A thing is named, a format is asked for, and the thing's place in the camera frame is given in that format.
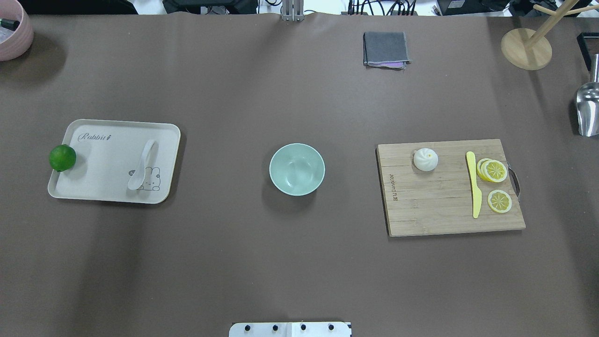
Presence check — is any white steamed bun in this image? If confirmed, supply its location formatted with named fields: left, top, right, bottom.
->
left=413, top=148, right=438, bottom=171

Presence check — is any white ceramic spoon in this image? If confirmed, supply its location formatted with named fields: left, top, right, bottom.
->
left=127, top=139, right=156, bottom=190

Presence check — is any mint green bowl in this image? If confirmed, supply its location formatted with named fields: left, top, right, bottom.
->
left=268, top=143, right=326, bottom=196

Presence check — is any pink bowl with ice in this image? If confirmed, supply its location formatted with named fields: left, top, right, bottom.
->
left=0, top=0, right=34, bottom=62

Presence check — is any grey folded cloth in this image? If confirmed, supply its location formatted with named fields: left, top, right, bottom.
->
left=362, top=31, right=412, bottom=70

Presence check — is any yellow plastic knife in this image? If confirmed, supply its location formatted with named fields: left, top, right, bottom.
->
left=466, top=151, right=482, bottom=219

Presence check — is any cream rabbit tray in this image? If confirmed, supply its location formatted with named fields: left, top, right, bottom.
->
left=47, top=119, right=181, bottom=204

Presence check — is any lemon slice stack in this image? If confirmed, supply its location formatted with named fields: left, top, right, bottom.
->
left=476, top=158, right=508, bottom=183

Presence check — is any single lemon slice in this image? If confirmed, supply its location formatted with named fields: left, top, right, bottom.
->
left=486, top=190, right=512, bottom=213

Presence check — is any green lime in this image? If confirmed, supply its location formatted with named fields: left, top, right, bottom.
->
left=49, top=144, right=77, bottom=172

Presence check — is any wooden mug tree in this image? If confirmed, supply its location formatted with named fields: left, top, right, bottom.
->
left=501, top=0, right=599, bottom=71

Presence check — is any metal scoop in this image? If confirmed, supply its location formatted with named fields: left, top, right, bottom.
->
left=576, top=55, right=599, bottom=137

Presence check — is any aluminium frame post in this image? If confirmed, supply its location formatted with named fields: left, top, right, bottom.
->
left=281, top=0, right=305, bottom=22

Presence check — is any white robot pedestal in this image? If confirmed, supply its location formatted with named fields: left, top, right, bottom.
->
left=228, top=322, right=352, bottom=337

